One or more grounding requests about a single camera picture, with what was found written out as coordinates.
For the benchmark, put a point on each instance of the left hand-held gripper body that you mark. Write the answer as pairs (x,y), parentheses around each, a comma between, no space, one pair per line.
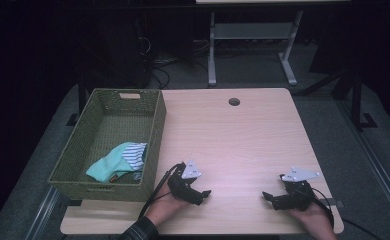
(183,186)

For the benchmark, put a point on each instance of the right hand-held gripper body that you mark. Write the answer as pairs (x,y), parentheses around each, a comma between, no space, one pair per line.
(298,196)

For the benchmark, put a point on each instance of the teal bib with striped ties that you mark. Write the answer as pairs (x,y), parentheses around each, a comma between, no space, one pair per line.
(111,165)

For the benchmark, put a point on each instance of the green woven basket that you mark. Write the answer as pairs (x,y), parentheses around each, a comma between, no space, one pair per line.
(116,133)

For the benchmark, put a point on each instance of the person's right hand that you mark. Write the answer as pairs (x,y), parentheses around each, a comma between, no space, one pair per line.
(313,218)

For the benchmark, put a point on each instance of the person's left hand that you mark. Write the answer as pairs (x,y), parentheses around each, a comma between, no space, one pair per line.
(164,206)

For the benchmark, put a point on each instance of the black tape strip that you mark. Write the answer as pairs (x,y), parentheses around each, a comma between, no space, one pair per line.
(337,202)

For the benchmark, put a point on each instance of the black metal stand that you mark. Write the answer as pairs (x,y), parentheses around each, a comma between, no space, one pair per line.
(356,100)

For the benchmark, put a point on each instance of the dark computer cabinet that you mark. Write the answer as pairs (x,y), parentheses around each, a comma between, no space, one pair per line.
(116,50)

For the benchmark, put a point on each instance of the metal floor rail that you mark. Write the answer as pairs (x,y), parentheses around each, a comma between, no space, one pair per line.
(369,156)
(43,213)

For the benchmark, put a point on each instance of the white desk with metal frame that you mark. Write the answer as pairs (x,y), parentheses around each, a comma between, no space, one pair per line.
(253,30)

